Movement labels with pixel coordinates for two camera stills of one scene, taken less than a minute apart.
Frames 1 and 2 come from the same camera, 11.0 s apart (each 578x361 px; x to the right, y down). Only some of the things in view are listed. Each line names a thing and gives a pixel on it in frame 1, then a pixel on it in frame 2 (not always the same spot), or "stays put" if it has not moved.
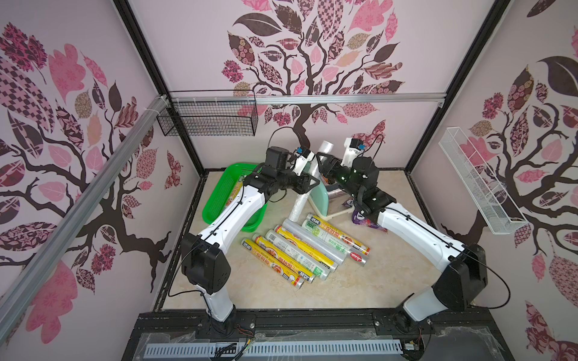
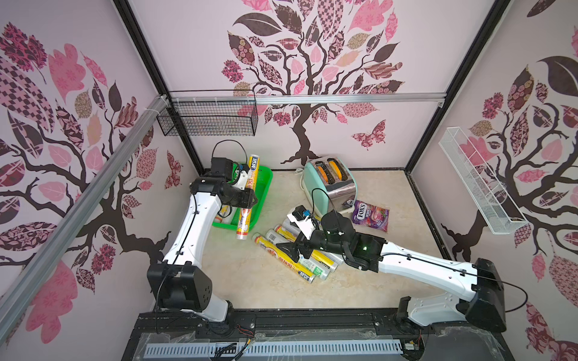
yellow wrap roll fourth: [305, 249] stays put
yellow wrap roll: [273, 264] → [253, 171]
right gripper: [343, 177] → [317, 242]
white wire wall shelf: [486, 198] stays put
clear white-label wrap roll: [299, 255] stays put
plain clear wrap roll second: [316, 242] stays put
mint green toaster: [319, 199] stays put
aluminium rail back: [233, 98] stays put
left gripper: [300, 186] → [244, 201]
